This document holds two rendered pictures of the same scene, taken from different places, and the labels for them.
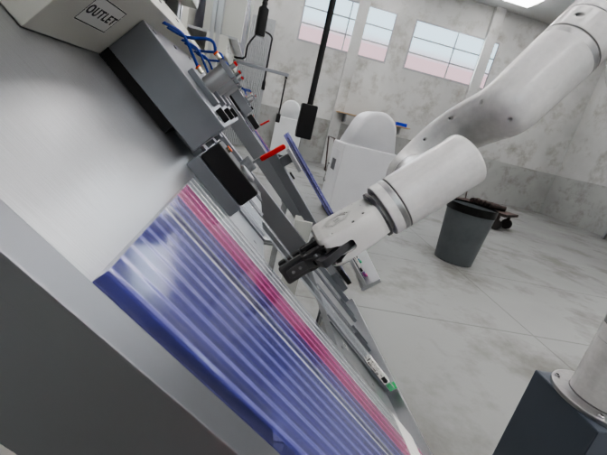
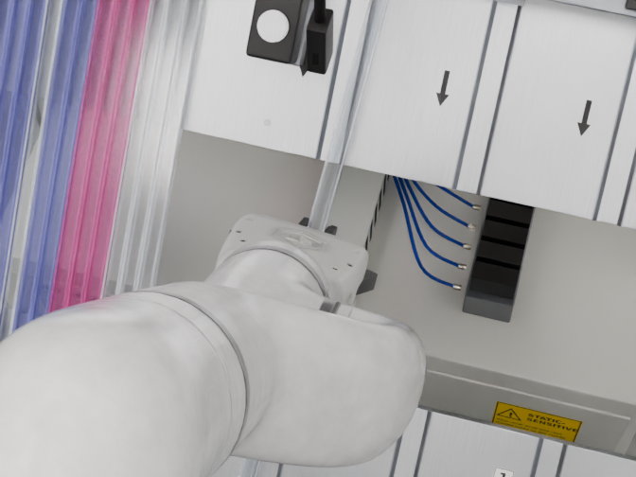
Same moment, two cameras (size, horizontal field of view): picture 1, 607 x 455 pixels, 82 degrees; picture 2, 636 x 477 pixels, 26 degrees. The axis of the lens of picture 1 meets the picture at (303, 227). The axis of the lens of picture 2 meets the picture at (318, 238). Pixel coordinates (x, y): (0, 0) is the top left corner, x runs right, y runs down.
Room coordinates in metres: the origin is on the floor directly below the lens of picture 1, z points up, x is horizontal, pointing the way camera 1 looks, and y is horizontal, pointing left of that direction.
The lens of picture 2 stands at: (0.76, -0.50, 1.87)
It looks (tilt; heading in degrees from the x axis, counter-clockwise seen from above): 59 degrees down; 116
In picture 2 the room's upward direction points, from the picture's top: straight up
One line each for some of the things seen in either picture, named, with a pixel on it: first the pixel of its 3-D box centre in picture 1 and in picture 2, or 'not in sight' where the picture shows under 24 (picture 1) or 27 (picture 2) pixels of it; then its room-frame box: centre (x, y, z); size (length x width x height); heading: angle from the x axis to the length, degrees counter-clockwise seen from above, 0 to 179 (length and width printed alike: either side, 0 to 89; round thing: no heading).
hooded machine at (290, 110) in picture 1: (288, 129); not in sight; (10.32, 1.08, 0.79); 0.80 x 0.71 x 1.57; 98
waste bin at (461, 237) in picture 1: (462, 232); not in sight; (3.97, -1.80, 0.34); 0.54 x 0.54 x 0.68
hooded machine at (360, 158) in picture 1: (359, 164); not in sight; (4.94, -0.55, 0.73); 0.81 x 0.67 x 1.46; 98
